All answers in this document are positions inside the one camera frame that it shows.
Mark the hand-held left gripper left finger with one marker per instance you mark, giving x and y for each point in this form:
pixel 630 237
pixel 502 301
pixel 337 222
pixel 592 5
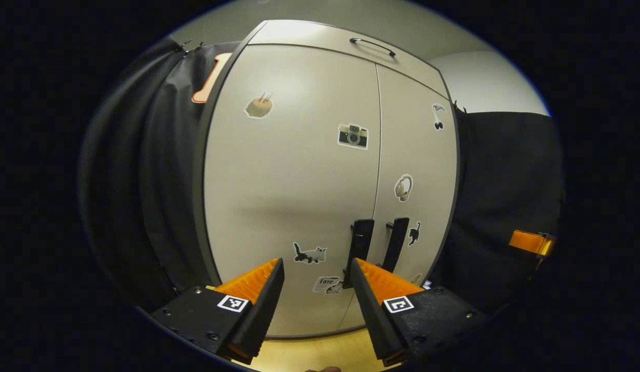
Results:
pixel 263 315

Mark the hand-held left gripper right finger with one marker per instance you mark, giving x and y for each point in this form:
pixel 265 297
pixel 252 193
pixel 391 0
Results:
pixel 374 315

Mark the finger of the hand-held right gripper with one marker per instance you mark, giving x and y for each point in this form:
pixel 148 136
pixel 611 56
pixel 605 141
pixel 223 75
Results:
pixel 526 241

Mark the white shoe cabinet door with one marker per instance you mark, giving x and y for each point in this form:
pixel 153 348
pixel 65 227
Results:
pixel 418 150
pixel 289 181

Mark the white shoe cabinet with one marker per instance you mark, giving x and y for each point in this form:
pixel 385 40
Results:
pixel 199 181

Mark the white cabinet drawer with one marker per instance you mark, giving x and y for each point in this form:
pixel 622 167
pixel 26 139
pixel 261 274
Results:
pixel 309 39

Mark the dark blue cardboard box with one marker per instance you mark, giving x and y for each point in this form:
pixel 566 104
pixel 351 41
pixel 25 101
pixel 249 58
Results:
pixel 427 284

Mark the black backdrop cloth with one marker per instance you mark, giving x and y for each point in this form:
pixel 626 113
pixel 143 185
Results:
pixel 505 181

